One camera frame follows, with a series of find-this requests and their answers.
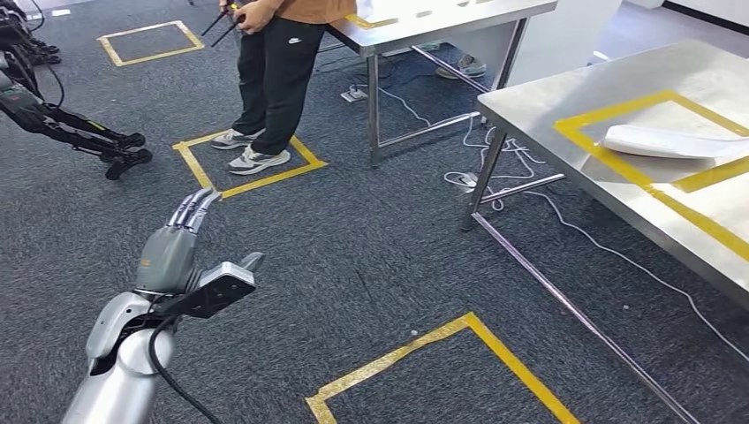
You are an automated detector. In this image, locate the white curved panel part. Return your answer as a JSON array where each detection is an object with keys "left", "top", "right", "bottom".
[{"left": 602, "top": 124, "right": 749, "bottom": 160}]

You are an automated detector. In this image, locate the large yellow tape rectangle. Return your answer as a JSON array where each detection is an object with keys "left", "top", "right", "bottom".
[{"left": 646, "top": 155, "right": 749, "bottom": 262}]

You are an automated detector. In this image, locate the steel table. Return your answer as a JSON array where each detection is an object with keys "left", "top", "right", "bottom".
[{"left": 324, "top": 0, "right": 558, "bottom": 169}]

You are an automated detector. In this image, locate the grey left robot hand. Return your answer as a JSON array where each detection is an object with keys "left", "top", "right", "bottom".
[{"left": 134, "top": 186, "right": 266, "bottom": 297}]

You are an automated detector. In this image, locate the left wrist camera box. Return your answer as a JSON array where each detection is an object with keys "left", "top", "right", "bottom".
[{"left": 153, "top": 261, "right": 259, "bottom": 320}]

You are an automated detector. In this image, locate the black legged robot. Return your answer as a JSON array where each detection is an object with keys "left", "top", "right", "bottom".
[{"left": 0, "top": 0, "right": 155, "bottom": 181}]

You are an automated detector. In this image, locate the white partition panel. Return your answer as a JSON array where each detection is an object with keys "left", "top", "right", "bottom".
[{"left": 444, "top": 0, "right": 623, "bottom": 89}]

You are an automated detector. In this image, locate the small yellow tape rectangle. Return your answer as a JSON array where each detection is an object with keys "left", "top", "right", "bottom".
[{"left": 554, "top": 89, "right": 749, "bottom": 194}]

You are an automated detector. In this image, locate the person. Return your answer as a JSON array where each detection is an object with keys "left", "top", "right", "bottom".
[
  {"left": 209, "top": 0, "right": 358, "bottom": 177},
  {"left": 435, "top": 53, "right": 488, "bottom": 80}
]

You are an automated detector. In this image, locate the white cable tangle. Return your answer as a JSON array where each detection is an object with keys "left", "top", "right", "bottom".
[{"left": 443, "top": 114, "right": 566, "bottom": 213}]

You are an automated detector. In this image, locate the steel workbench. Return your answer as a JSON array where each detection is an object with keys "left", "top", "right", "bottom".
[{"left": 462, "top": 39, "right": 749, "bottom": 424}]

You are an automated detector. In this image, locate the black antenna remote controller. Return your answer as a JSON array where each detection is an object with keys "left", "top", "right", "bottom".
[{"left": 200, "top": 0, "right": 247, "bottom": 48}]

